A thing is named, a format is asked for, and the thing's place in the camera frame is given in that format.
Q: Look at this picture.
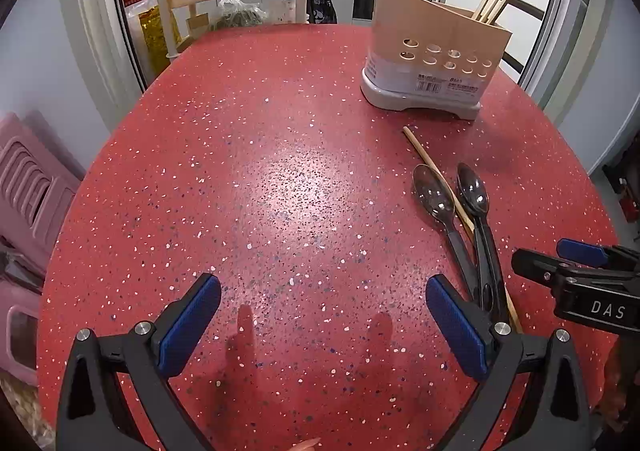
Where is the chopstick with blue patterned end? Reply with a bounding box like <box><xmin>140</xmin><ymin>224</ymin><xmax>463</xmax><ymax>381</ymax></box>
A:
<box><xmin>487</xmin><ymin>0</ymin><xmax>519</xmax><ymax>26</ymax></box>

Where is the beige plastic utensil holder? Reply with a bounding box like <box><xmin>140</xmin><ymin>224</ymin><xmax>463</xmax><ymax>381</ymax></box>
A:
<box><xmin>361</xmin><ymin>0</ymin><xmax>514</xmax><ymax>122</ymax></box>

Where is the yellow oil bottle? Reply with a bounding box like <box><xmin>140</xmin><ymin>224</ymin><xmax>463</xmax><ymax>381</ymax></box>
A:
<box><xmin>137</xmin><ymin>6</ymin><xmax>182</xmax><ymax>72</ymax></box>

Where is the pink plastic stool stack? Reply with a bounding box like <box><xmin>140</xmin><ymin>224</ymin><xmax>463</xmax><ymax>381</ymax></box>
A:
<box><xmin>0</xmin><ymin>112</ymin><xmax>82</xmax><ymax>282</ymax></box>

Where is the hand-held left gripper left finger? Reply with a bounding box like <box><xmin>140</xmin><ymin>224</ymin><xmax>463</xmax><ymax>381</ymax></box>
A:
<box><xmin>56</xmin><ymin>273</ymin><xmax>223</xmax><ymax>451</ymax></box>

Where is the plastic bag of greens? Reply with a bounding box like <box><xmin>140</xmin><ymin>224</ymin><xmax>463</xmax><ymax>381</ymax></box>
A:
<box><xmin>210</xmin><ymin>0</ymin><xmax>271</xmax><ymax>30</ymax></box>

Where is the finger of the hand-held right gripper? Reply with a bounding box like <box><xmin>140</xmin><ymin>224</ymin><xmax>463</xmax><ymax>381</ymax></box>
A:
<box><xmin>557</xmin><ymin>238</ymin><xmax>609</xmax><ymax>267</ymax></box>
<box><xmin>511</xmin><ymin>248</ymin><xmax>577</xmax><ymax>283</ymax></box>

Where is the dark translucent spoon black handle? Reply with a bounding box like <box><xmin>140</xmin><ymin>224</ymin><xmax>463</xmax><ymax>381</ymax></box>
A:
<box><xmin>456</xmin><ymin>162</ymin><xmax>510</xmax><ymax>324</ymax></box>

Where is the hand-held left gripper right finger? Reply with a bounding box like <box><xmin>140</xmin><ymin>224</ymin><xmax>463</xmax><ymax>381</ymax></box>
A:
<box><xmin>426</xmin><ymin>274</ymin><xmax>593</xmax><ymax>451</ymax></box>

